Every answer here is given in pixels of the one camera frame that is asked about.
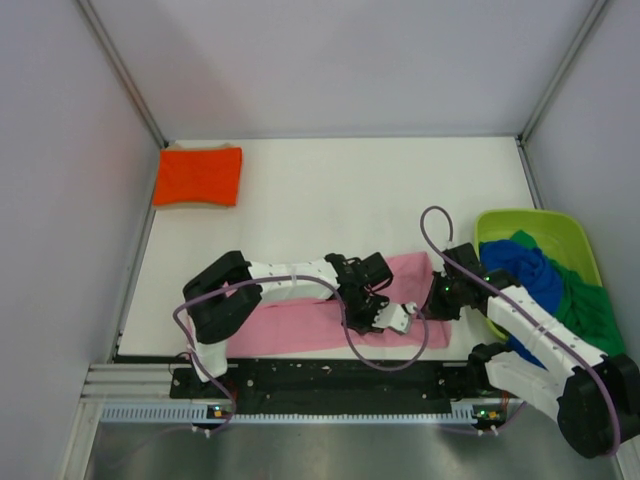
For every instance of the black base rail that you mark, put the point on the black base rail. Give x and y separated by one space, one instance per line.
334 387

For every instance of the pink t shirt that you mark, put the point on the pink t shirt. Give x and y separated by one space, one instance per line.
308 325

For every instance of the left aluminium frame post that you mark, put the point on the left aluminium frame post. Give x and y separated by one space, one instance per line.
114 59

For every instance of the green plastic basket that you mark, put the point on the green plastic basket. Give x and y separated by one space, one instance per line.
558 235

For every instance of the blue t shirt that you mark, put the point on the blue t shirt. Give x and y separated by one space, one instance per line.
521 257

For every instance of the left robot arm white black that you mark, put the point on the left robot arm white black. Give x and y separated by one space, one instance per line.
221 298

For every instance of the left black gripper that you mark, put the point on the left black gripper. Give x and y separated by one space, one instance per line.
363 326

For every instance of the aluminium frame post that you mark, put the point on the aluminium frame post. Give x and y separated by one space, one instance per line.
114 59
589 25

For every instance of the right aluminium frame post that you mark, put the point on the right aluminium frame post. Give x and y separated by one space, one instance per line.
589 25

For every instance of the grey slotted cable duct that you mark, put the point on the grey slotted cable duct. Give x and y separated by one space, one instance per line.
464 412

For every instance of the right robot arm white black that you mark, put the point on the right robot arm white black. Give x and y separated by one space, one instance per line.
591 396

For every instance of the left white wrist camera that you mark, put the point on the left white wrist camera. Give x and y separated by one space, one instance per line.
396 317

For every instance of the green t shirt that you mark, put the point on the green t shirt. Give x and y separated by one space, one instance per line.
584 308

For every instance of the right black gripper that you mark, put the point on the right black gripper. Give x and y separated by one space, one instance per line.
434 309

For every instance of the folded orange t shirt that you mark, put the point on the folded orange t shirt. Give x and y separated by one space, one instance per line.
197 175

